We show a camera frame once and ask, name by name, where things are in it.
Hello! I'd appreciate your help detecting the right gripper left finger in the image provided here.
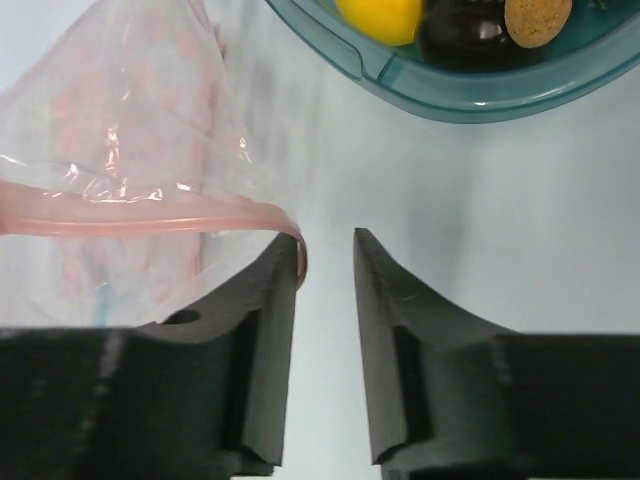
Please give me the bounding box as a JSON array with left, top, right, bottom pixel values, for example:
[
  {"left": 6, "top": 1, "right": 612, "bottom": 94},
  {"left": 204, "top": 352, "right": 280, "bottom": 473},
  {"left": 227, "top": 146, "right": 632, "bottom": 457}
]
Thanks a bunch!
[{"left": 1, "top": 234, "right": 299, "bottom": 479}]

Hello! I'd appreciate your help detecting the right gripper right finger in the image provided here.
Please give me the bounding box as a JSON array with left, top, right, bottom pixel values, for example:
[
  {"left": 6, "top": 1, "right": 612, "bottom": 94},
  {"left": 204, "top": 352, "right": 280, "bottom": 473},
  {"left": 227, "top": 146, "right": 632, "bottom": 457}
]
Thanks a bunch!
[{"left": 353, "top": 228, "right": 639, "bottom": 479}]

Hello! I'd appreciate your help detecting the clear zip bag pink zipper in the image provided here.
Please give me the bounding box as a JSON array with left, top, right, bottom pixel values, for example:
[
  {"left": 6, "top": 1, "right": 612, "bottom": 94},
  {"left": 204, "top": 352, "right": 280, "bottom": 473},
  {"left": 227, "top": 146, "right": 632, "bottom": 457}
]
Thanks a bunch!
[{"left": 1, "top": 1, "right": 307, "bottom": 329}]

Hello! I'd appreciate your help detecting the teal plastic food tray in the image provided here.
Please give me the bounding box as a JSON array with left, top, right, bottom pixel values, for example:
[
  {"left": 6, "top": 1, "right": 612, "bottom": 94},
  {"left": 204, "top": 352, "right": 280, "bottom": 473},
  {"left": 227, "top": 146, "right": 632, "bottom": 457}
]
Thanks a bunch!
[{"left": 269, "top": 1, "right": 639, "bottom": 124}]

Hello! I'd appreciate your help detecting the brown longan bunch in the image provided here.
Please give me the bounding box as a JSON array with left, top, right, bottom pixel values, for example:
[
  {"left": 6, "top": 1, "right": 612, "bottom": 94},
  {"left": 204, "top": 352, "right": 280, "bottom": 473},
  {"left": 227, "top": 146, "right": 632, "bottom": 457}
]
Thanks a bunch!
[{"left": 504, "top": 0, "right": 573, "bottom": 49}]

